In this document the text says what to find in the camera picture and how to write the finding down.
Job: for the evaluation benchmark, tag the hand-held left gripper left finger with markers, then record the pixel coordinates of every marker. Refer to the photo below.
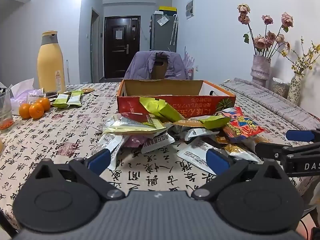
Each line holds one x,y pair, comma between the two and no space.
100,160

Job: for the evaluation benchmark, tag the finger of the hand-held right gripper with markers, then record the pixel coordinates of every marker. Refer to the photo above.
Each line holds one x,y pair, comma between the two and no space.
271,151
300,135

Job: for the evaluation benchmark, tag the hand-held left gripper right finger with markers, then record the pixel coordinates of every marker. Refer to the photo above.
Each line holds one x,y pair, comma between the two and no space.
217,160

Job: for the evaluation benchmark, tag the pile of assorted snack packets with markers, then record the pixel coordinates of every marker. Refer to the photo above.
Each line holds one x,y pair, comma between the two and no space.
140,127

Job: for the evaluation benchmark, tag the orange cardboard box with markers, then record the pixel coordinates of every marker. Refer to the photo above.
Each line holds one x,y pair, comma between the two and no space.
130,105

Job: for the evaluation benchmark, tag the pink quilted blanket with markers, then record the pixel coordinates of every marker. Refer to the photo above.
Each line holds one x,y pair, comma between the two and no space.
275,100

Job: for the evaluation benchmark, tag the slim patterned vase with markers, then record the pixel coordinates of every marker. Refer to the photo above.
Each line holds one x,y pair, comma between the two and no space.
294,90

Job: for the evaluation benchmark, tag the glass jar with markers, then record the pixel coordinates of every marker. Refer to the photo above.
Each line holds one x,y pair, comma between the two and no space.
280,88

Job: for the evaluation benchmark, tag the small brown sachet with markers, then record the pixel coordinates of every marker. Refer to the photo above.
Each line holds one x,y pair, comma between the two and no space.
88,90

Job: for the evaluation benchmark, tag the yellow flower branches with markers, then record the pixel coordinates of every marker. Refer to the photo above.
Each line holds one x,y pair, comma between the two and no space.
305,60

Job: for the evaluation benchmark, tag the pink textured vase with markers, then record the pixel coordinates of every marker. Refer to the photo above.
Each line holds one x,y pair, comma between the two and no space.
260,70

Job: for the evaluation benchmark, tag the small orange fruit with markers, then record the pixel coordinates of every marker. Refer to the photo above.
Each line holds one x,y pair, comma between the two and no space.
24,111
36,110
45,103

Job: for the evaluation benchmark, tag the small white sachet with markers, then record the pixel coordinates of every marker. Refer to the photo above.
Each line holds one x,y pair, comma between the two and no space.
35,97

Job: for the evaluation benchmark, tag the white pole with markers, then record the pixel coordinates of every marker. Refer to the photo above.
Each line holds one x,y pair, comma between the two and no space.
67,72

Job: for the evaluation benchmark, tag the dried pink roses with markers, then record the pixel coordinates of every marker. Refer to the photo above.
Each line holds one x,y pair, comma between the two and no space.
267,38

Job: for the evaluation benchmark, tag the purple padded jacket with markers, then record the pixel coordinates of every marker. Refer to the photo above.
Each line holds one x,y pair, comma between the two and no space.
140,66

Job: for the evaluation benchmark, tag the yellow thermos bottle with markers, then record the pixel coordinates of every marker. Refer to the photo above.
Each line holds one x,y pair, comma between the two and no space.
51,67

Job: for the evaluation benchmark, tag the pale crumpled plastic bag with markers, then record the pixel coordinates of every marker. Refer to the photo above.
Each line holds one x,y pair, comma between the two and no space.
23,87

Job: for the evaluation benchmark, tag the wooden chair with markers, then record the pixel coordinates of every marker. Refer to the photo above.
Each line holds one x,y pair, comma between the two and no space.
158,67

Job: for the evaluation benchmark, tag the dark entrance door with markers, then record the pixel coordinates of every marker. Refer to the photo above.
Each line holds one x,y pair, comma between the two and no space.
120,50

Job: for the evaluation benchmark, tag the grey interior door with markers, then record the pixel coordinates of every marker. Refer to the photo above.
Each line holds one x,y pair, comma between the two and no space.
95,47

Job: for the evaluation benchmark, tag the grey refrigerator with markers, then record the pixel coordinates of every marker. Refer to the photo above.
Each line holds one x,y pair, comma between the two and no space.
161,36

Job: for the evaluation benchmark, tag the folded white umbrella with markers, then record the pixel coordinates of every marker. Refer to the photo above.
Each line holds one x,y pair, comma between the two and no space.
174,30

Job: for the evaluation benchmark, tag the clear plastic pouch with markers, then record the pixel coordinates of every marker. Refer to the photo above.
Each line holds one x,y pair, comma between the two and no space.
163,21

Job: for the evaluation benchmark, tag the yellow and black carton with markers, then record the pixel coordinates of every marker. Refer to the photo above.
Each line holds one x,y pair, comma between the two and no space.
168,10

